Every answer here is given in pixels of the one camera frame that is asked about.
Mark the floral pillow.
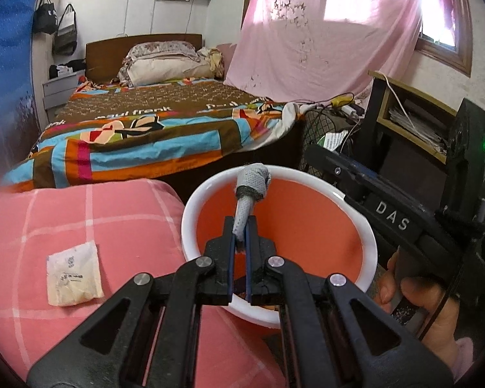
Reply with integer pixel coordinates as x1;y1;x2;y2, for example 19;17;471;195
127;40;199;63

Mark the stack of papers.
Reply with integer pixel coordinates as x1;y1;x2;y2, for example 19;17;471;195
388;105;449;154

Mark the white cable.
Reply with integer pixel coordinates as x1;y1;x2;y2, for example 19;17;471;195
382;73;413;119

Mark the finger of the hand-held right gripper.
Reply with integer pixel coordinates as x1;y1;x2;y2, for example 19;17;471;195
305;144;384;211

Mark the black wire fan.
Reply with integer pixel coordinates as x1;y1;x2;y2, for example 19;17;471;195
299;105;372;174

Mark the pink checked cloth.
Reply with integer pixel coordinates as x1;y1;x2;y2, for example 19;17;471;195
0;178;287;388

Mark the dark cloth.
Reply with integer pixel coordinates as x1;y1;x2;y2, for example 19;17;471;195
48;60;86;78

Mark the grey black tote bag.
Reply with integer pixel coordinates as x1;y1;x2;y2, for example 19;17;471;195
52;3;79;56

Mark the yellow patterned cloth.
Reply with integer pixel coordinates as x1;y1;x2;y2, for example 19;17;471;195
198;47;226;79

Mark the wooden window frame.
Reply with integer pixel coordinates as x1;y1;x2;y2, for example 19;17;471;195
418;0;473;77

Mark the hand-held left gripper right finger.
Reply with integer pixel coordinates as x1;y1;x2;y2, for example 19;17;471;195
244;215;455;388

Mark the black wooden shelf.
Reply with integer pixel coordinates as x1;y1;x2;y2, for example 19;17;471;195
364;70;469;211

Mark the person's right hand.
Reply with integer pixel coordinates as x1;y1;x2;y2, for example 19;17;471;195
374;248;461;369

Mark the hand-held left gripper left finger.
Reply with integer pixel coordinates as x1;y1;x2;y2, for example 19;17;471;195
26;216;237;388

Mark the white sachet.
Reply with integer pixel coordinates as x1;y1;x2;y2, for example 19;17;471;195
46;240;104;307

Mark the colourful striped blanket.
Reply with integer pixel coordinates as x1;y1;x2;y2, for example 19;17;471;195
0;79;308;192

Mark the cream pillow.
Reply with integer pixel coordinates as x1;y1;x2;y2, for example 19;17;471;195
119;54;215;86

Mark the grey cloth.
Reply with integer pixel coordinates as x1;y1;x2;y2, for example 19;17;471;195
232;163;272;247

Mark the pink flowered curtain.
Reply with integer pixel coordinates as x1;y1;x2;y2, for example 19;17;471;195
223;0;435;103

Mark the white printed packet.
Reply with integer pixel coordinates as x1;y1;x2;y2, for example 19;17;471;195
319;131;348;153

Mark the grey nightstand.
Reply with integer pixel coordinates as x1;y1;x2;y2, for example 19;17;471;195
42;70;85;110

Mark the white basin orange inside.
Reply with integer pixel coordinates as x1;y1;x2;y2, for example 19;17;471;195
181;164;378;329

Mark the brown wooden headboard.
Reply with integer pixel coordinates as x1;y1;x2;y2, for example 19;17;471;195
85;33;203;81

